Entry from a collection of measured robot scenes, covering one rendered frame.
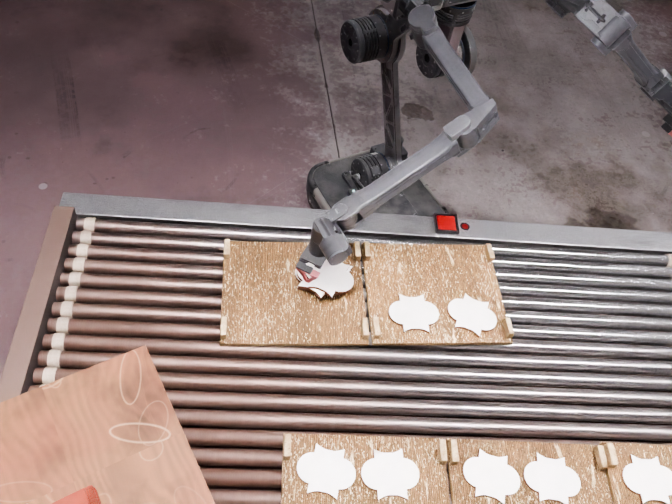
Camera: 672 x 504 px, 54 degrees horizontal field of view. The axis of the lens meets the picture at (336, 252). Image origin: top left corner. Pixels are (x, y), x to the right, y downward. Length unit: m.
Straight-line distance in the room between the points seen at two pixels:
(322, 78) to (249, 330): 2.47
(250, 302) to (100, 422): 0.53
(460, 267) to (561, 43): 3.04
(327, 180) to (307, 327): 1.40
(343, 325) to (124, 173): 1.91
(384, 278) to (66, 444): 0.97
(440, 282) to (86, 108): 2.44
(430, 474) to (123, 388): 0.78
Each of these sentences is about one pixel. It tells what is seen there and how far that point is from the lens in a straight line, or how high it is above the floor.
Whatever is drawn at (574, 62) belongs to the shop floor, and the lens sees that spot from 4.78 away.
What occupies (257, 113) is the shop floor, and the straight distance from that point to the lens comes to 3.80.
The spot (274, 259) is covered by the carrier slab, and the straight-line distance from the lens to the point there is 1.98.
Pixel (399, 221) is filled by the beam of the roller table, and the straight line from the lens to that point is 2.16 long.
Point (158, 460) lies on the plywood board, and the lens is 1.60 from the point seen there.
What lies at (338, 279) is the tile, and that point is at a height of 0.99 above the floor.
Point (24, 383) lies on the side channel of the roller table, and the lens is 1.85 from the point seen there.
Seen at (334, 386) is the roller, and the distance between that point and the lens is 1.81.
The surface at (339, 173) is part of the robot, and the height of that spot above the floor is 0.24.
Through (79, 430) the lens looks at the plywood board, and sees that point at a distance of 1.66.
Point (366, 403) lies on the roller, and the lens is 1.80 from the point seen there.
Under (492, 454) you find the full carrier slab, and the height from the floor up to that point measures 0.94.
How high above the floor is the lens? 2.55
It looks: 53 degrees down
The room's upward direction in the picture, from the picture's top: 11 degrees clockwise
